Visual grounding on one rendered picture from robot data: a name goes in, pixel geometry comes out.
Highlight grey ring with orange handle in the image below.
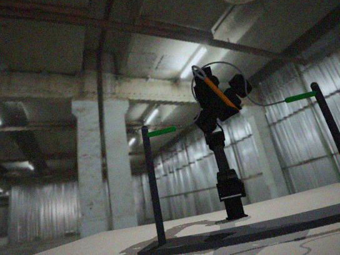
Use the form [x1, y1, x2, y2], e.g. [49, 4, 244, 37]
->
[192, 65, 239, 110]

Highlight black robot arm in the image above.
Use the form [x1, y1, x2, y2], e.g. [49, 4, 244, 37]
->
[194, 66, 248, 221]

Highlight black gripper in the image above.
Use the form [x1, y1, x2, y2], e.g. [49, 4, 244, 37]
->
[195, 74, 246, 135]

